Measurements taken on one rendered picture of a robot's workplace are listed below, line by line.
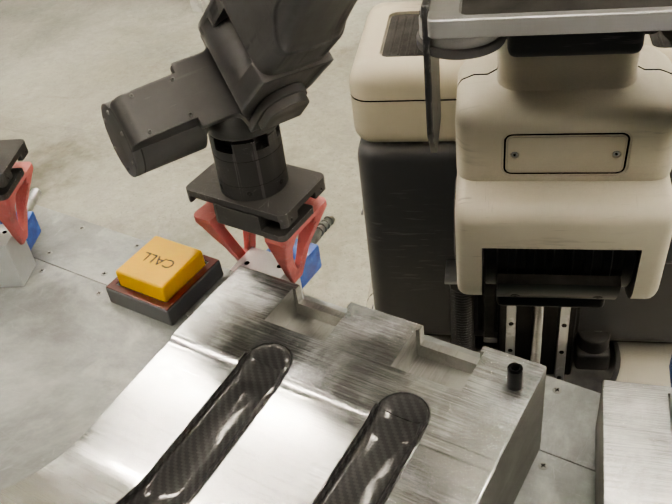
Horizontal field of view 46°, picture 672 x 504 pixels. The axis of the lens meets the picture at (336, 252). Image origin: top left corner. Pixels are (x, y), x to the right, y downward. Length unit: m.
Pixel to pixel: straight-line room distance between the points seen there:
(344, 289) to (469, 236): 1.11
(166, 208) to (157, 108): 1.80
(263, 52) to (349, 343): 0.21
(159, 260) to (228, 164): 0.18
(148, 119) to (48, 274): 0.34
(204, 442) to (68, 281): 0.35
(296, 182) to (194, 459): 0.24
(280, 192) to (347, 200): 1.60
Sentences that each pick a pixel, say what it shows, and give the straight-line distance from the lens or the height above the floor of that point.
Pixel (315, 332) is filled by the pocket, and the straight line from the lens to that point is 0.63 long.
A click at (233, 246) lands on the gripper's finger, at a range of 0.72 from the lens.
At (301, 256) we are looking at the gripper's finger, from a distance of 0.70.
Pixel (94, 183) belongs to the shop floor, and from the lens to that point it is 2.58.
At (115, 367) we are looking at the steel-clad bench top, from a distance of 0.74.
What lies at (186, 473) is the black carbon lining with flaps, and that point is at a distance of 0.55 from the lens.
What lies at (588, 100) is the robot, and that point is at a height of 0.89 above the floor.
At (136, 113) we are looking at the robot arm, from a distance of 0.57.
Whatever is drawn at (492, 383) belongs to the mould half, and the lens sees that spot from 0.55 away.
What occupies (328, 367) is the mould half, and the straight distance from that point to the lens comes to 0.56.
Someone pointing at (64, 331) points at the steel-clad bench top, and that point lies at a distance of 0.80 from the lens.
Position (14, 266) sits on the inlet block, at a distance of 0.86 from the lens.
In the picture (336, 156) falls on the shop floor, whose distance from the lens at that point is 2.44.
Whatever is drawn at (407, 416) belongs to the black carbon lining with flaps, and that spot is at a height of 0.89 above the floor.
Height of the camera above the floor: 1.30
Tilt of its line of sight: 39 degrees down
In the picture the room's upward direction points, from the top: 8 degrees counter-clockwise
